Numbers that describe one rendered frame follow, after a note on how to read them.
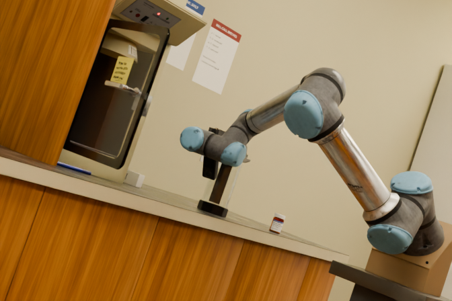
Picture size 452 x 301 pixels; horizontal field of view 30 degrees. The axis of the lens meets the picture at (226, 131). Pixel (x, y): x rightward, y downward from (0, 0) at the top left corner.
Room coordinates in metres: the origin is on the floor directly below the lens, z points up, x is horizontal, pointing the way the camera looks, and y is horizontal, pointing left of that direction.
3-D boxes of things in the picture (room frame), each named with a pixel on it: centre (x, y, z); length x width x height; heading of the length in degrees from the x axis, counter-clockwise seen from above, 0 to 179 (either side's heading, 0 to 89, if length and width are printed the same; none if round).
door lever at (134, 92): (2.25, 0.30, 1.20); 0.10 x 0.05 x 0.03; 43
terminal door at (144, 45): (2.32, 0.33, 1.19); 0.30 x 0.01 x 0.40; 43
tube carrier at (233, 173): (2.86, -0.04, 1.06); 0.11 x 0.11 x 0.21
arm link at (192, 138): (2.57, 0.07, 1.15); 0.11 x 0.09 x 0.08; 157
